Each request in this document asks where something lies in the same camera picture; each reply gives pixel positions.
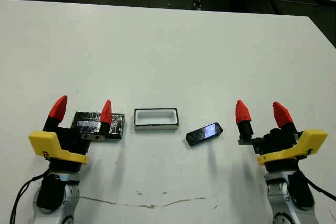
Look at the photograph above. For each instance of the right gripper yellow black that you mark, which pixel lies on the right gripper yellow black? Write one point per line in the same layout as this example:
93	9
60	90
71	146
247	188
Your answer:
312	140

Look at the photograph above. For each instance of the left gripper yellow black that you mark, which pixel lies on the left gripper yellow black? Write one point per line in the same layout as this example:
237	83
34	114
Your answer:
47	142

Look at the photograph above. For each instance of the shiny black box lid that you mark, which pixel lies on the shiny black box lid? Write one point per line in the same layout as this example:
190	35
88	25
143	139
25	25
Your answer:
115	127

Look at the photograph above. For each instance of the camera box base white inside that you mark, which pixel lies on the camera box base white inside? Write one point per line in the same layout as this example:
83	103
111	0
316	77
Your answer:
157	127

